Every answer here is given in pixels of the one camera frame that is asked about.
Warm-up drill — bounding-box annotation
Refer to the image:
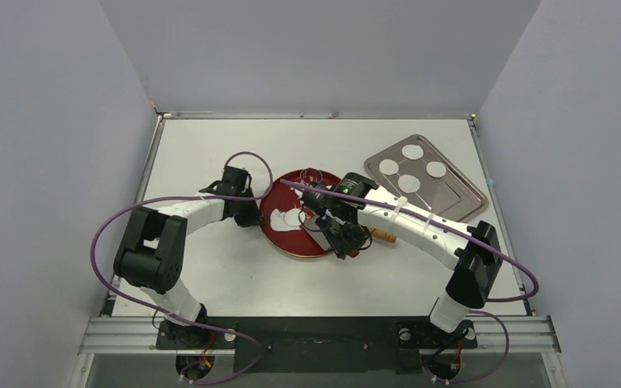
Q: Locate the wooden dough roller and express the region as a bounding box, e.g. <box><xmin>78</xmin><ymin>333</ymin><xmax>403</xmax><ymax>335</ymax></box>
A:
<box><xmin>369</xmin><ymin>228</ymin><xmax>397</xmax><ymax>243</ymax></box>

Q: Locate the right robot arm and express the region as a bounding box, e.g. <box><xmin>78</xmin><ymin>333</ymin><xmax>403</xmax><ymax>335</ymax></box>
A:
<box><xmin>298</xmin><ymin>173</ymin><xmax>502</xmax><ymax>345</ymax></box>

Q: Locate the white dumpling wrapper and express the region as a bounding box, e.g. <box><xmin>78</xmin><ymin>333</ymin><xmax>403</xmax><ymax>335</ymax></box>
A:
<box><xmin>378</xmin><ymin>159</ymin><xmax>399</xmax><ymax>175</ymax></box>
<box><xmin>425</xmin><ymin>161</ymin><xmax>447</xmax><ymax>179</ymax></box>
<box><xmin>397</xmin><ymin>175</ymin><xmax>420</xmax><ymax>194</ymax></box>
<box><xmin>401</xmin><ymin>145</ymin><xmax>424</xmax><ymax>160</ymax></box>

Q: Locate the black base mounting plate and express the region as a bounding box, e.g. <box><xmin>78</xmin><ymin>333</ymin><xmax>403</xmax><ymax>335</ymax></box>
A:
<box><xmin>155</xmin><ymin>316</ymin><xmax>478</xmax><ymax>377</ymax></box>

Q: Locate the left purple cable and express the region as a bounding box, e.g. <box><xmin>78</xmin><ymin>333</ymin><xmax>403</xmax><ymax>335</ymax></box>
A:
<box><xmin>89</xmin><ymin>151</ymin><xmax>275</xmax><ymax>387</ymax></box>

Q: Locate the round red lacquer tray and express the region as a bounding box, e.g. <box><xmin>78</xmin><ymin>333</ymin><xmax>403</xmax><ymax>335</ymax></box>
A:
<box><xmin>259</xmin><ymin>168</ymin><xmax>340</xmax><ymax>259</ymax></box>

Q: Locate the round cut dough wrapper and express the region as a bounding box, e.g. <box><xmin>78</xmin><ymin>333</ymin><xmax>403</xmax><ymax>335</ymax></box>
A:
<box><xmin>283</xmin><ymin>209</ymin><xmax>306</xmax><ymax>229</ymax></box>

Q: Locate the rectangular steel tray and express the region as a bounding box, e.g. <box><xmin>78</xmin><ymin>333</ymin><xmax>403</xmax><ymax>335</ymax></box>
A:
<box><xmin>364</xmin><ymin>134</ymin><xmax>489</xmax><ymax>221</ymax></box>

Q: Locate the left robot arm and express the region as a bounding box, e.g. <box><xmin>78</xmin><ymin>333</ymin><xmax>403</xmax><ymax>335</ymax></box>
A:
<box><xmin>113</xmin><ymin>166</ymin><xmax>264</xmax><ymax>348</ymax></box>

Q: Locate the aluminium frame rail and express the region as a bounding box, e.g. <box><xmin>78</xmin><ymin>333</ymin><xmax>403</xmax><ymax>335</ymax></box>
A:
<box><xmin>78</xmin><ymin>315</ymin><xmax>561</xmax><ymax>355</ymax></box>

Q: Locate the white dough piece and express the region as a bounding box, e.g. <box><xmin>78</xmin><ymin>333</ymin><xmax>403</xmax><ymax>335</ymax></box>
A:
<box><xmin>269</xmin><ymin>209</ymin><xmax>301</xmax><ymax>232</ymax></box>

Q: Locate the round metal cutter ring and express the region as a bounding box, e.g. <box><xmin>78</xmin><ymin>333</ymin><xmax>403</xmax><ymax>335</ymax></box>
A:
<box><xmin>299</xmin><ymin>167</ymin><xmax>325</xmax><ymax>188</ymax></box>

